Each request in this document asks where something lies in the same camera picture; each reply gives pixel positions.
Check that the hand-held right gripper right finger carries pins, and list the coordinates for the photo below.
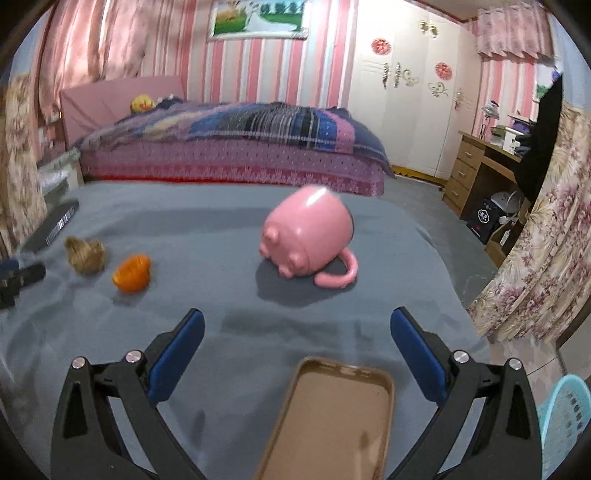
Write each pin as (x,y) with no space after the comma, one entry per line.
(418,355)

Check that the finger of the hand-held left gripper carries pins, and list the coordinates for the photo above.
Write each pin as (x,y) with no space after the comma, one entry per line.
(8,267)
(25,279)

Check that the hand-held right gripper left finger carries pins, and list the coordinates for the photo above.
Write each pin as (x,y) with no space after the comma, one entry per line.
(178,355)

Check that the brown paper ball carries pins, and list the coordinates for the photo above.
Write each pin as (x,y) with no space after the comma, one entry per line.
(85,256)

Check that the light blue plastic basket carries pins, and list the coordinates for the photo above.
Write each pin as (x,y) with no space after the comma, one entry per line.
(568,424)

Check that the black smartphone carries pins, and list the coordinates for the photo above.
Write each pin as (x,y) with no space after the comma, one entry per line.
(53,224)

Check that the tan phone case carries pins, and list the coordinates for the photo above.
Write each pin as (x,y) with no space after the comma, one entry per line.
(332,415)

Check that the blue floral curtain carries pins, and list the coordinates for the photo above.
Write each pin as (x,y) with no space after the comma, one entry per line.
(18,161)
(545,230)

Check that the grey blue table cloth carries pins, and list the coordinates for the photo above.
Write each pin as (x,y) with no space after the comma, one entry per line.
(207,240)

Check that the brown cardboard box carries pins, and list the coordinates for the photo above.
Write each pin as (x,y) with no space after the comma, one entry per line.
(503,244)

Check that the black box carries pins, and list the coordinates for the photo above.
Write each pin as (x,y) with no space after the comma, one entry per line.
(482,221)

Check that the pink pig mug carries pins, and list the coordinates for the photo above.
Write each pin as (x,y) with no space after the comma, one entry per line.
(304,230)

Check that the wooden desk with drawers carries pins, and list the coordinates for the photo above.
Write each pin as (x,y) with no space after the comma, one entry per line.
(461,170)

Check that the pink bed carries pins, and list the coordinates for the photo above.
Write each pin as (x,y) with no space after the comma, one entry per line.
(231,170)

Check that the yellow duck plush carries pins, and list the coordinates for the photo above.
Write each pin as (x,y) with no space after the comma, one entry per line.
(142,104)

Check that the white wardrobe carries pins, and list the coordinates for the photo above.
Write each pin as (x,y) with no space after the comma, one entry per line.
(415,129)

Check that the pink window curtain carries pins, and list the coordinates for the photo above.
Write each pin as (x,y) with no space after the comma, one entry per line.
(83,46)

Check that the white storage box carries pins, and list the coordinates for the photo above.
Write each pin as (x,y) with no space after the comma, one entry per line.
(508,138)

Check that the black hanging garment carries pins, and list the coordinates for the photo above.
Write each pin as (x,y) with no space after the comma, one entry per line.
(538,138)

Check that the striped purple quilt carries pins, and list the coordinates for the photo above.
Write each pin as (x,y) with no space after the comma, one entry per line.
(286,124)

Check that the desk lamp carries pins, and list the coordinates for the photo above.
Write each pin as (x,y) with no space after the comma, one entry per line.
(490,110)

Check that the red round decal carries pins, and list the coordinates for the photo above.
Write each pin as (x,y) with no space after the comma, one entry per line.
(444,70)
(381,46)

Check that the pink floral valance curtain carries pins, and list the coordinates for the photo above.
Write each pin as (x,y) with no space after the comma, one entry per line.
(512,32)

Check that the framed wall picture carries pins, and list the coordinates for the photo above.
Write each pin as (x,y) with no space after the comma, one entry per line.
(258,18)

